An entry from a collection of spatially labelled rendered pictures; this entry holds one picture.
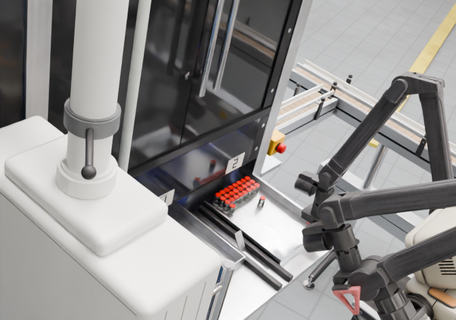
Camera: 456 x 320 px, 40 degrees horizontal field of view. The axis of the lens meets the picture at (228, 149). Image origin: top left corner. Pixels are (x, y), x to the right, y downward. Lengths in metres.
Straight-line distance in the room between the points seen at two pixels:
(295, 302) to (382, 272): 1.67
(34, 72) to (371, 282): 0.88
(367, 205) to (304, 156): 2.65
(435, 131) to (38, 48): 1.09
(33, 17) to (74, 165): 0.35
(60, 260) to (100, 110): 0.26
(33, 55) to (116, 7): 0.44
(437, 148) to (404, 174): 2.48
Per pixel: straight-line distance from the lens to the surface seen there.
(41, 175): 1.07
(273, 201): 2.23
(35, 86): 1.32
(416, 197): 1.42
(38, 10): 1.24
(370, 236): 3.67
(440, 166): 1.84
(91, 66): 0.90
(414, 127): 2.88
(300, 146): 4.18
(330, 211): 1.48
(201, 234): 2.03
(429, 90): 1.78
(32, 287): 1.19
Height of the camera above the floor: 2.27
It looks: 35 degrees down
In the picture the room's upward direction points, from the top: 14 degrees clockwise
